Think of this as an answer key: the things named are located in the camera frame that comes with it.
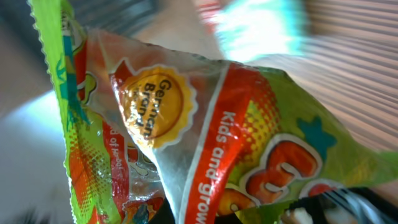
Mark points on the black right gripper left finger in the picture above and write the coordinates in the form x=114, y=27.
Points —
x=164, y=215

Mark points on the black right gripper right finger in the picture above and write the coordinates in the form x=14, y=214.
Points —
x=356, y=205

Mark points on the mint wet wipes pack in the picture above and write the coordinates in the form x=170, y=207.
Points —
x=251, y=29

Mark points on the Haribo gummy bag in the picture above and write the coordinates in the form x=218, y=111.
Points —
x=144, y=125

